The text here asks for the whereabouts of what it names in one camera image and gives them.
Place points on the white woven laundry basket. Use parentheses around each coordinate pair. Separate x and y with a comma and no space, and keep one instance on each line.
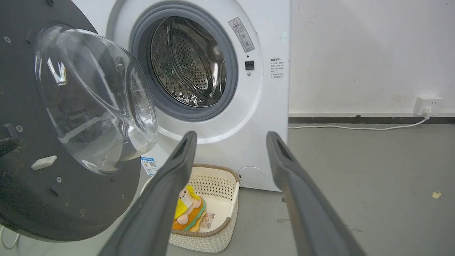
(220,199)

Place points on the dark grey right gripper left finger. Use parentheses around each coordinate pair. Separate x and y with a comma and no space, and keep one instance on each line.
(156,209)

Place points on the black round washing machine door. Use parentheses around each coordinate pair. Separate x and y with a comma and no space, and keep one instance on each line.
(71,117)

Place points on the small yellow paper scrap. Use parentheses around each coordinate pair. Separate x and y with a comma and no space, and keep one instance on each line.
(436,194)

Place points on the plush doll with yellow hat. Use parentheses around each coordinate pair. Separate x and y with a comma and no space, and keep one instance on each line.
(188,209)

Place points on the white wall power socket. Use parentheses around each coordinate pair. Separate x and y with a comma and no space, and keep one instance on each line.
(424,105)

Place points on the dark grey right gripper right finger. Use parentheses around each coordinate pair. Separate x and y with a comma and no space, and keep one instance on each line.
(309,213)

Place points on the white front-load washing machine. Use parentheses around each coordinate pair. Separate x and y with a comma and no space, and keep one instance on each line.
(263,71)

